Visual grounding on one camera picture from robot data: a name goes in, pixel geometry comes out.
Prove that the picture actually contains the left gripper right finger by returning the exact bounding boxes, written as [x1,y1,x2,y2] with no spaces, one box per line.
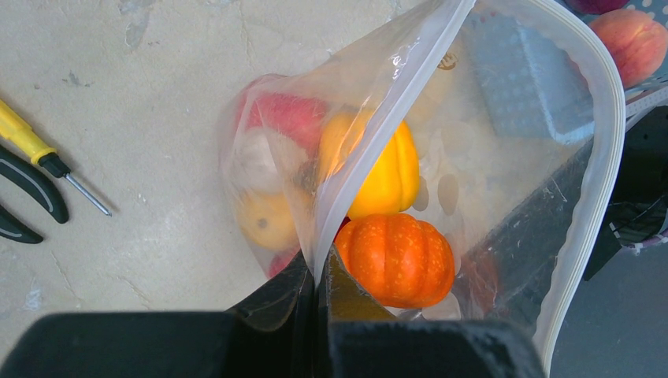
[316,246,545,377]

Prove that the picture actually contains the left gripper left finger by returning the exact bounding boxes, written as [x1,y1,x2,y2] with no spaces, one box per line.
[1,255,313,377]

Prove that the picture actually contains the orange mini pumpkin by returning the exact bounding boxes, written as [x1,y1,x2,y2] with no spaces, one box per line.
[334,213,455,309]

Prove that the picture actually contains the yellow lemon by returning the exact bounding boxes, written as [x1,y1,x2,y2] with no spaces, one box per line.
[236,193,299,253]

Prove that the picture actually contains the yellow bell pepper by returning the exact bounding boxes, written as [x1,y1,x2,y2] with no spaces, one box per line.
[318,110,420,220]

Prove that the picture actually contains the clear zip top bag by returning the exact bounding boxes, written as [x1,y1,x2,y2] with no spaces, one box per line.
[220,1,625,372]

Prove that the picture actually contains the red apple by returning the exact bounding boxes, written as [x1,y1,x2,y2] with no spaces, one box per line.
[246,93,329,156]

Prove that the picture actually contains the peach fruit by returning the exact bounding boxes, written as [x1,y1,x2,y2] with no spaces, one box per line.
[588,9,667,89]

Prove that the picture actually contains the red bell pepper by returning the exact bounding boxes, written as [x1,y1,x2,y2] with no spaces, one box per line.
[267,247,300,279]

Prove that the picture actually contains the purple red onion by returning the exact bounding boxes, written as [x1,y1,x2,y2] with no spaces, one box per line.
[564,0,629,15]

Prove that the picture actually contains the light blue plastic basket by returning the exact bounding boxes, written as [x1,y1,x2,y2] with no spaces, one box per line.
[455,2,640,146]

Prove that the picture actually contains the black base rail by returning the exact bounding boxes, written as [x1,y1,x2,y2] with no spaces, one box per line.
[454,106,667,328]

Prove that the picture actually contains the black handled pliers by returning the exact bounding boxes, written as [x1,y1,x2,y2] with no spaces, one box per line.
[0,143,70,245]

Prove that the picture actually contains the yellow handled screwdriver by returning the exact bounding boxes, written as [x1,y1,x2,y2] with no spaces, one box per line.
[1,101,112,217]

